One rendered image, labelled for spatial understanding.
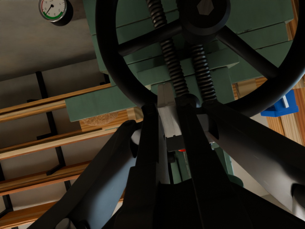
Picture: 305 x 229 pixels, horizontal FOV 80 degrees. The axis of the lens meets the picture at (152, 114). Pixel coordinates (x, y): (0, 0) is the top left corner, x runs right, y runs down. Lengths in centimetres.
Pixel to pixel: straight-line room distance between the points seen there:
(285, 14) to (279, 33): 4
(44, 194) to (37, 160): 55
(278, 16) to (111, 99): 41
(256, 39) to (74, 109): 45
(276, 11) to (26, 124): 337
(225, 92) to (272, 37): 19
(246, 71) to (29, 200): 365
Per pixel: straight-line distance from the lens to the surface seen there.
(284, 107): 142
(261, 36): 48
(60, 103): 266
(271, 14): 51
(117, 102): 45
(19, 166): 368
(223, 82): 34
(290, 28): 196
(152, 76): 34
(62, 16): 47
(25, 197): 380
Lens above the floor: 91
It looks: 3 degrees up
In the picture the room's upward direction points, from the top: 167 degrees clockwise
